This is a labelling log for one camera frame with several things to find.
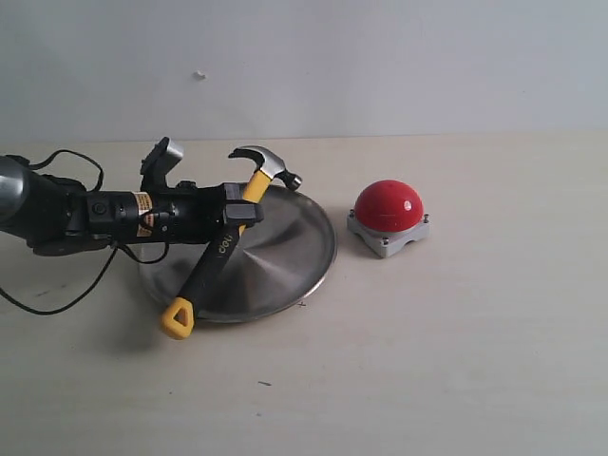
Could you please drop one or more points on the yellow black claw hammer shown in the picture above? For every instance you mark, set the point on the yellow black claw hammer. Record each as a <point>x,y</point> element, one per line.
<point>178,320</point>

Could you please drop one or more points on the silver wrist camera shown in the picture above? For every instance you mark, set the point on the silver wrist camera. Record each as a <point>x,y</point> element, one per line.
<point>164,156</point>

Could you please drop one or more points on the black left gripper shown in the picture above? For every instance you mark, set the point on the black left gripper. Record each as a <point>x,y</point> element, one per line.
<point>184,214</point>

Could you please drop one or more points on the red dome push button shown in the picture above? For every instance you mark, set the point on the red dome push button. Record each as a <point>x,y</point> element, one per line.
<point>388,215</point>

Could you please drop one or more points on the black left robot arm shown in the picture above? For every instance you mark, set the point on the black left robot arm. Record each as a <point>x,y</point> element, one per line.
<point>60,217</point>

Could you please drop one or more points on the round steel plate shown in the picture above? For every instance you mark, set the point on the round steel plate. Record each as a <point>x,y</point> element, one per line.
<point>277,263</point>

